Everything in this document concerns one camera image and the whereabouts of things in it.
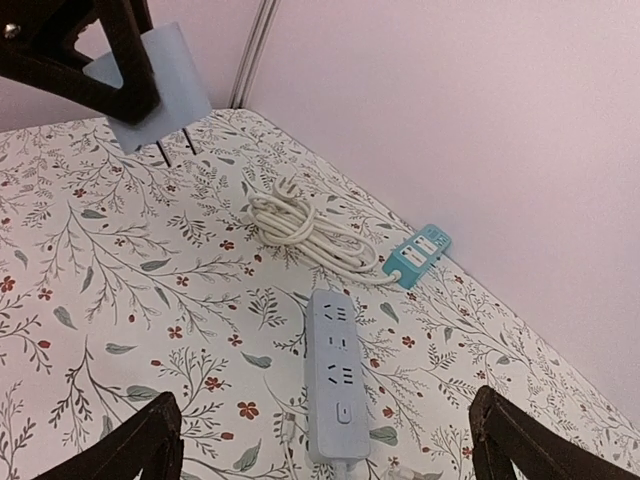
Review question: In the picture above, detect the left aluminium corner post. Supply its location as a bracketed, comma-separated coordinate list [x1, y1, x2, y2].
[229, 0, 281, 109]

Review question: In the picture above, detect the light blue plug adapter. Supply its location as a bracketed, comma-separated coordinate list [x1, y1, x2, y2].
[107, 22, 211, 154]

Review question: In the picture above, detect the white coiled cord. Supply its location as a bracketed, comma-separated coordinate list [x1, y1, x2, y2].
[247, 172, 401, 286]

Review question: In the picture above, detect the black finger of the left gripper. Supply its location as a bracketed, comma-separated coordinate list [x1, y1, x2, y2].
[36, 392, 184, 480]

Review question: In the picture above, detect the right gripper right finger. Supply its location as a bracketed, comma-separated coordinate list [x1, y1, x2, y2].
[469, 386, 637, 479]

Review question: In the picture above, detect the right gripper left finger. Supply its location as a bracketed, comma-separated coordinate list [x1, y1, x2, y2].
[0, 0, 162, 126]

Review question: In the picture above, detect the floral table cloth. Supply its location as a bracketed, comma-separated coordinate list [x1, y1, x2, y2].
[1, 110, 639, 479]

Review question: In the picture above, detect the grey-blue power strip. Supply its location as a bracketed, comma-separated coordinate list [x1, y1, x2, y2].
[304, 289, 371, 470]

